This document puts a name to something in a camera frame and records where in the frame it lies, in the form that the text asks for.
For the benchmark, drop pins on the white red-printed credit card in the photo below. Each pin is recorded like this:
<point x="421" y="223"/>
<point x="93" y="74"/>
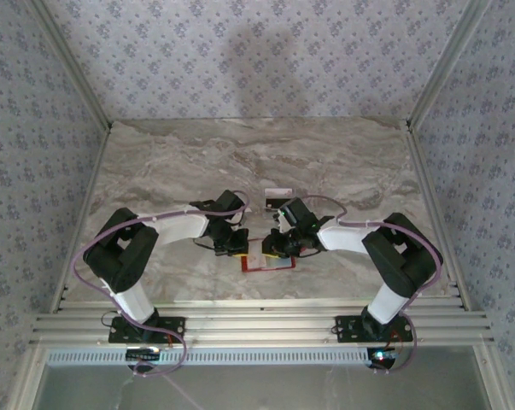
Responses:
<point x="257" y="261"/>

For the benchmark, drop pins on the red tray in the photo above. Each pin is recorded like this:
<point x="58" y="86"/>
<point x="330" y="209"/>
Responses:
<point x="265" y="271"/>

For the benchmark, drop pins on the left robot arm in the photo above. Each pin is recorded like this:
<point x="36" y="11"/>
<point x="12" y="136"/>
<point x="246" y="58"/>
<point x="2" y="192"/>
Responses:
<point x="120" y="256"/>

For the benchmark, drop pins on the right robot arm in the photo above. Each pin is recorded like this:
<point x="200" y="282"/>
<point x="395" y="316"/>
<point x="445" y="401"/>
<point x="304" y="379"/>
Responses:
<point x="406" y="260"/>

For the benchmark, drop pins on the pale blue credit card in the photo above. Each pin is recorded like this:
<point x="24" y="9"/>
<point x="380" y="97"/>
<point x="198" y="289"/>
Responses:
<point x="280" y="265"/>

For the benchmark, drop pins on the black controller board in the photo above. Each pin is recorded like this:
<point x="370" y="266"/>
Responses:
<point x="144" y="354"/>

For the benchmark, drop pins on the controller board with lights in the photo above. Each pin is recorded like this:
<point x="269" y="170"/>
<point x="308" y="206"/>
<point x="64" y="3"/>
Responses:
<point x="383" y="356"/>

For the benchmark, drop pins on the aluminium front rail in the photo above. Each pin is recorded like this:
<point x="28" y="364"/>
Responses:
<point x="261" y="320"/>
<point x="261" y="305"/>
<point x="261" y="336"/>

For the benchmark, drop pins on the aluminium table side rail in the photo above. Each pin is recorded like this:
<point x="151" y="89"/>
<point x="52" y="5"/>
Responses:
<point x="433" y="213"/>
<point x="85" y="213"/>

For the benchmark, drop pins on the aluminium frame corner post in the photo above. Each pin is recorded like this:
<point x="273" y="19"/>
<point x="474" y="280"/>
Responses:
<point x="444" y="64"/>
<point x="74" y="64"/>

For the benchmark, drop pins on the aluminium lower frame leg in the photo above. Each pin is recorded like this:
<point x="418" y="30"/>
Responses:
<point x="487" y="380"/>
<point x="26" y="380"/>

